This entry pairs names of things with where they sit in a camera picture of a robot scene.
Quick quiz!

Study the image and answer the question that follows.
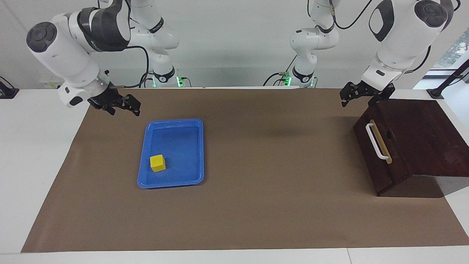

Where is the white drawer handle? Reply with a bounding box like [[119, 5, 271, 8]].
[[365, 123, 389, 161]]

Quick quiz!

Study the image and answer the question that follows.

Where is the yellow cube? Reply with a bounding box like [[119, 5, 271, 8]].
[[150, 154, 166, 173]]

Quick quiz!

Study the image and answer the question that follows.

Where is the dark wooden drawer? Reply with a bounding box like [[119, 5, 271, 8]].
[[353, 101, 413, 197]]

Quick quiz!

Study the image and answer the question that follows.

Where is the dark wooden drawer cabinet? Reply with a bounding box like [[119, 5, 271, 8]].
[[353, 98, 469, 198]]

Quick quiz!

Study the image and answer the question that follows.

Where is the blue plastic tray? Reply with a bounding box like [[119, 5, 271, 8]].
[[137, 118, 204, 189]]

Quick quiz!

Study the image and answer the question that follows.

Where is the window pane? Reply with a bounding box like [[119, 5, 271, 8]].
[[434, 27, 469, 70]]

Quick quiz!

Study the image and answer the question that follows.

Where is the brown table mat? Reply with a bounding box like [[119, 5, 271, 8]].
[[21, 88, 469, 253]]

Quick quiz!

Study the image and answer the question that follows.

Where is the black base cable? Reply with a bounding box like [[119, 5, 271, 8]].
[[139, 71, 154, 88], [262, 55, 296, 87]]

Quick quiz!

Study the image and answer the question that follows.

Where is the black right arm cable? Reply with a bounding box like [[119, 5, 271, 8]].
[[110, 45, 150, 89]]

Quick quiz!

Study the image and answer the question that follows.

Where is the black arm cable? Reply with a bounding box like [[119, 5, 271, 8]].
[[329, 0, 373, 30], [110, 45, 150, 89]]

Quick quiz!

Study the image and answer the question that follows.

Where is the black camera stand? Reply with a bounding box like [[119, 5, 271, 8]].
[[427, 59, 469, 100]]

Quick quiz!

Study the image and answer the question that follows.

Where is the white yellow wall box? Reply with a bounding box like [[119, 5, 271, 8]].
[[40, 75, 65, 89]]

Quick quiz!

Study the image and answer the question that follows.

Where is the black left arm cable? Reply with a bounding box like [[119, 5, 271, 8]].
[[329, 0, 373, 30]]

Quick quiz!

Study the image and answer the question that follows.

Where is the black table clamp mount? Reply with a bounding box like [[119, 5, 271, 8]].
[[0, 76, 19, 99]]

